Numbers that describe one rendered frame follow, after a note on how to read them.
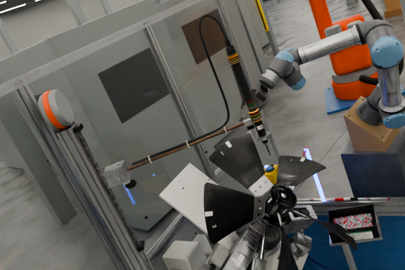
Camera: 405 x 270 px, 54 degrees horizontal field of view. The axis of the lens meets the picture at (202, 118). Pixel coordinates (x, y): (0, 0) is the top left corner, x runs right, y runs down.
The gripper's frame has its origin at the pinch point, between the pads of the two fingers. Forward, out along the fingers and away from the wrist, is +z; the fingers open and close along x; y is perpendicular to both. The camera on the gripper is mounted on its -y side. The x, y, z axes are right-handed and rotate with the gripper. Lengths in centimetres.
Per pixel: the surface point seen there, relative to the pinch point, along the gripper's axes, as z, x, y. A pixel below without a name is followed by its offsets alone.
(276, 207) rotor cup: 21.2, -30.5, -12.5
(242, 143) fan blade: 7.4, -8.0, 9.1
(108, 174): 51, 31, -4
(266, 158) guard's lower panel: -2, -52, 138
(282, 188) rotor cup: 13.9, -29.7, -7.3
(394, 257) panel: 7, -110, 29
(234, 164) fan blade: 17.6, -9.9, 5.3
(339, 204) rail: 2, -70, 30
